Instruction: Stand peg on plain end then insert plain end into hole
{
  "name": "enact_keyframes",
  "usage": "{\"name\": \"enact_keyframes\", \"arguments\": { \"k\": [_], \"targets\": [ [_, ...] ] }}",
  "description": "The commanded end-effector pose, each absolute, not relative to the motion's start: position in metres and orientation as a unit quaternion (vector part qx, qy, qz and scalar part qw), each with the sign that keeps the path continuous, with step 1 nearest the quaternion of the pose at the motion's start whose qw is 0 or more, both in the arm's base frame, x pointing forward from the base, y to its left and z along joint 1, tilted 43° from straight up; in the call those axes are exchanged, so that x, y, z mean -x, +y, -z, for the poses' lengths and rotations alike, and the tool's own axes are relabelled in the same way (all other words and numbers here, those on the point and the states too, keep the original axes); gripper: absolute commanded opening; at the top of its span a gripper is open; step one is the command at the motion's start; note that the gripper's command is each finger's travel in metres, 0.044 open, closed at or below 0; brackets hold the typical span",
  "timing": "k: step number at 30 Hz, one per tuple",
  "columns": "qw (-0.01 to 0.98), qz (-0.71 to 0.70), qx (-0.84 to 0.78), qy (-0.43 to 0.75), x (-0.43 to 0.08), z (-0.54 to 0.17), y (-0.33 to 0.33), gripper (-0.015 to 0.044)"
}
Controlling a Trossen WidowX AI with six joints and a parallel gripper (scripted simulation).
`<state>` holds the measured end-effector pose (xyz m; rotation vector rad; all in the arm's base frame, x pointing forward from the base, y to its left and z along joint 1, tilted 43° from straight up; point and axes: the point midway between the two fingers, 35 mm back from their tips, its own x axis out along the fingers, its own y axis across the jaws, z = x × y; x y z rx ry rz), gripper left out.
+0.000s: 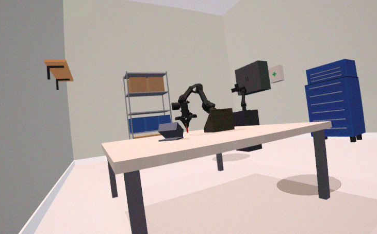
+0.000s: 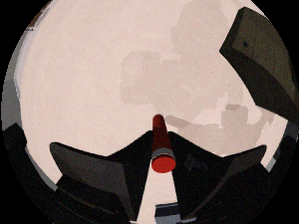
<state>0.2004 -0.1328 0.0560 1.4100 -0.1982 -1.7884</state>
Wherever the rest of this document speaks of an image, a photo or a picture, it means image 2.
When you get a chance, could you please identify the dark grey panel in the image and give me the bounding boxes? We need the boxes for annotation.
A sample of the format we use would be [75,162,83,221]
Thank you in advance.
[154,201,195,224]

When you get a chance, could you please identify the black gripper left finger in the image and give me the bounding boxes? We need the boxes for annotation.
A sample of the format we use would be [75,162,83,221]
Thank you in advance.
[49,130,153,221]

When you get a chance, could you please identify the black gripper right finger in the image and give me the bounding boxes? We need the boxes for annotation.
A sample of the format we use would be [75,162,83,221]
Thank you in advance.
[168,131,267,221]

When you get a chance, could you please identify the dark red peg with white band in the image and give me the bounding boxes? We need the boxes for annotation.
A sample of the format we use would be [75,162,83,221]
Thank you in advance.
[152,114,176,173]

